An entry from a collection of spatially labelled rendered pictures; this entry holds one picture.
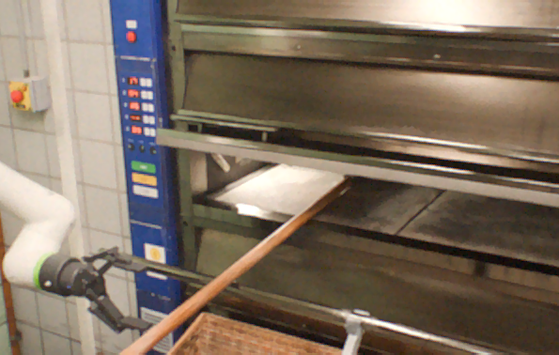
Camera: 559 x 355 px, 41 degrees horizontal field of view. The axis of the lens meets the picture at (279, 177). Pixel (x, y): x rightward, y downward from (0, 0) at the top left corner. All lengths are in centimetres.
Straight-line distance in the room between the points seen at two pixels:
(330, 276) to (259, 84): 55
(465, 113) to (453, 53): 14
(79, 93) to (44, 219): 66
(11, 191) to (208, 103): 58
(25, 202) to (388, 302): 93
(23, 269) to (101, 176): 69
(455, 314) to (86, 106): 125
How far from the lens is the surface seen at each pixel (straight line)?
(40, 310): 287
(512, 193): 158
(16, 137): 265
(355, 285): 199
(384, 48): 177
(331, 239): 196
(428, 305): 193
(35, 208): 180
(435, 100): 175
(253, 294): 167
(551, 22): 163
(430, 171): 163
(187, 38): 206
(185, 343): 222
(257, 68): 196
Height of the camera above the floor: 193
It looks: 18 degrees down
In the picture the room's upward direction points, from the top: 1 degrees counter-clockwise
